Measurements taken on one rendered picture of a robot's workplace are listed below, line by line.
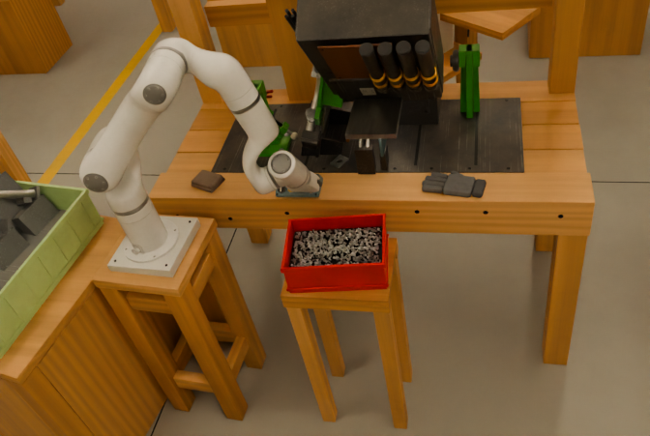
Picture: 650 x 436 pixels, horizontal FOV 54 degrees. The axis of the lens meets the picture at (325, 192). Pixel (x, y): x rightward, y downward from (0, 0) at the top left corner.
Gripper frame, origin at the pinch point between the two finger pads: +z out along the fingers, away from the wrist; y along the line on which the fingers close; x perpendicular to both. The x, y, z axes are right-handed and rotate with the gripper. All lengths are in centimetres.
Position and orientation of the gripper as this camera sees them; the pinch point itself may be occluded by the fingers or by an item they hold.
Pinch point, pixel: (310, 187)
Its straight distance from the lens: 213.2
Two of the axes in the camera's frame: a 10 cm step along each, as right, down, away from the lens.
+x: 0.6, -9.8, 2.0
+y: 9.7, 0.1, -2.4
